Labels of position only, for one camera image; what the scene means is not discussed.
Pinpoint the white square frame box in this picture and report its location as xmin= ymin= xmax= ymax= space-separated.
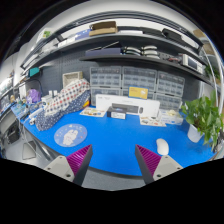
xmin=62 ymin=71 xmax=83 ymax=87

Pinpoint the illustrated flat card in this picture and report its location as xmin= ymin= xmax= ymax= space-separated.
xmin=140 ymin=117 xmax=166 ymax=127
xmin=81 ymin=107 xmax=106 ymax=117

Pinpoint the white computer mouse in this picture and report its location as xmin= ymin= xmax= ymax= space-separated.
xmin=156 ymin=138 xmax=169 ymax=155

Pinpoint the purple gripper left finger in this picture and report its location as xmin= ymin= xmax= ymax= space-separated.
xmin=43 ymin=144 xmax=94 ymax=187

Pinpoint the dark blue flat box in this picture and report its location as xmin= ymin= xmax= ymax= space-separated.
xmin=85 ymin=48 xmax=121 ymax=57

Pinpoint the grey drawer organiser cabinet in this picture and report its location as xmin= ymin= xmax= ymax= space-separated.
xmin=90 ymin=66 xmax=185 ymax=110

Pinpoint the cardboard box on shelf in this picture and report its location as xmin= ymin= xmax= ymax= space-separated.
xmin=89 ymin=21 xmax=118 ymax=36

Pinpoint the white box with item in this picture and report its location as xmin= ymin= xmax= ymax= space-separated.
xmin=159 ymin=109 xmax=183 ymax=125

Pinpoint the purple bag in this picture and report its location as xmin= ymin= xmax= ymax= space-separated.
xmin=26 ymin=89 xmax=41 ymax=104

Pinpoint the white long keyboard box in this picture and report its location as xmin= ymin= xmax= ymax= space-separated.
xmin=96 ymin=94 xmax=160 ymax=117

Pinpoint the blue desk mat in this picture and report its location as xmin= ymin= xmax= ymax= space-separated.
xmin=24 ymin=112 xmax=213 ymax=176

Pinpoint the illustrated flat card left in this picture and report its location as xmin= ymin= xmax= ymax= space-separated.
xmin=81 ymin=107 xmax=106 ymax=117

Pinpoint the upper metal shelf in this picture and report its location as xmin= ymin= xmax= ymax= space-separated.
xmin=20 ymin=30 xmax=203 ymax=70

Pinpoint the yellow card label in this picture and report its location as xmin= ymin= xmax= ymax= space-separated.
xmin=128 ymin=86 xmax=148 ymax=99

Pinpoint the illustrated flat card right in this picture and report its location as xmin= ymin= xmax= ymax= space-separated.
xmin=140 ymin=117 xmax=166 ymax=127

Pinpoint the small black box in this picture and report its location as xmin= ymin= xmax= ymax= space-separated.
xmin=107 ymin=107 xmax=126 ymax=119

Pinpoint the round blue mouse pad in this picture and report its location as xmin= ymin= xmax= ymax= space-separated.
xmin=54 ymin=123 xmax=87 ymax=147

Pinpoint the patterned folded cloth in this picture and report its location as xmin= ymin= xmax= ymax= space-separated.
xmin=35 ymin=78 xmax=90 ymax=131

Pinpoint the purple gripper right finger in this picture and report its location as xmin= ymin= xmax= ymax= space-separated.
xmin=134 ymin=144 xmax=184 ymax=185

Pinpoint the green potted plant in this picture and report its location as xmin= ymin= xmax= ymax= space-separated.
xmin=181 ymin=91 xmax=224 ymax=151

